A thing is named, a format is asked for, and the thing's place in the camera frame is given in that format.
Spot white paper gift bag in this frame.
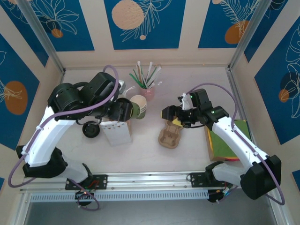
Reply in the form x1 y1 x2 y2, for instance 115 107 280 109
98 86 136 147

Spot brown cardboard cup carrier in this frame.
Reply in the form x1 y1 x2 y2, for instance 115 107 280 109
158 117 183 148

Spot stack of paper cups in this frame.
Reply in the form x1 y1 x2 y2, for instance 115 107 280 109
130 95 147 111

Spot green paper-wrapped straw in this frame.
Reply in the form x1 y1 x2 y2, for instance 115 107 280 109
128 73 147 90
146 67 158 89
132 68 145 88

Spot pink straw holder cup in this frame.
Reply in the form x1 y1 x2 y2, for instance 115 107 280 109
139 84 156 101

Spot green and orange folders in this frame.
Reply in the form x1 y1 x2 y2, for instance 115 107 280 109
205 127 253 163

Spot green paper napkin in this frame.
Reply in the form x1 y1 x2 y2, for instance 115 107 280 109
210 119 251 159

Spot black controller board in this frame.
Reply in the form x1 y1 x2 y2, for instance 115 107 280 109
74 189 95 200
207 189 233 204

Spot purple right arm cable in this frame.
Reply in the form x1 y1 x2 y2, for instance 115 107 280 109
185 82 286 206

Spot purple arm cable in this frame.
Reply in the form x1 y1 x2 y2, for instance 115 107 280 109
185 82 286 206
8 65 119 211

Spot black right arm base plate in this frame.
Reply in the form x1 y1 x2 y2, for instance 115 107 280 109
189 172 233 188

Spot aluminium mounting rail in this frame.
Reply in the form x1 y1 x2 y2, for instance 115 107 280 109
20 172 278 194

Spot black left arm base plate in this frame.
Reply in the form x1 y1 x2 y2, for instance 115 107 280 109
65 174 109 191

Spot aluminium frame post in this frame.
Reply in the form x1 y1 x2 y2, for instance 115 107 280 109
228 0 272 72
16 0 66 75

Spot white slotted cable duct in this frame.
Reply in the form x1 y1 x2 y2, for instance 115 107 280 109
30 190 210 203

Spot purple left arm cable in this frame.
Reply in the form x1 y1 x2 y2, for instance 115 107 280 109
8 65 119 211

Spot aluminium frame leg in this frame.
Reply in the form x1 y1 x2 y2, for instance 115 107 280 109
9 192 32 225
267 199 291 225

